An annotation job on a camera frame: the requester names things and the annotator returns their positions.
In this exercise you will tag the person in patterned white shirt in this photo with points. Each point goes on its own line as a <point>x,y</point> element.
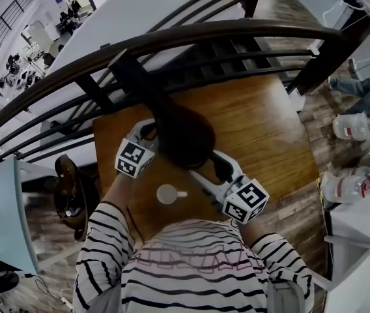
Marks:
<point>191,272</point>

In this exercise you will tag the white mug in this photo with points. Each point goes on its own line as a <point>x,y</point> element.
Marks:
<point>167,194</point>

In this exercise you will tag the black metal balcony railing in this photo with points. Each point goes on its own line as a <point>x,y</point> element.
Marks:
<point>6,21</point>

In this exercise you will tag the person's right forearm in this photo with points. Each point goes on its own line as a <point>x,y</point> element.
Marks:
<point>250,233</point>

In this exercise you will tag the light blue table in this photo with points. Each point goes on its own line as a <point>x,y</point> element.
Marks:
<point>2,214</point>

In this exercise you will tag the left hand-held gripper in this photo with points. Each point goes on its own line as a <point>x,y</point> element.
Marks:
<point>133,158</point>

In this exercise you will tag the black cone-shade desk lamp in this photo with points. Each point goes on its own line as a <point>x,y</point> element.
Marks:
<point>181,135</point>

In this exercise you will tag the clear plastic water jug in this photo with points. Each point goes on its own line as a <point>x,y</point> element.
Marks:
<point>351,127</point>
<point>344,186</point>

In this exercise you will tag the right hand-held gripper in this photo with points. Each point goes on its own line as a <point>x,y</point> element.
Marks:
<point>245,201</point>

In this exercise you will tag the yellow black striped strip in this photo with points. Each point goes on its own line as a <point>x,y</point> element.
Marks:
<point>320,192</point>

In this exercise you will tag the person's left forearm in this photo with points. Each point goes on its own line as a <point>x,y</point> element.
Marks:
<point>116,187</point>

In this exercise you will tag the white counter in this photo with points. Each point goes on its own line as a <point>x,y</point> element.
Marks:
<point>361,240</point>

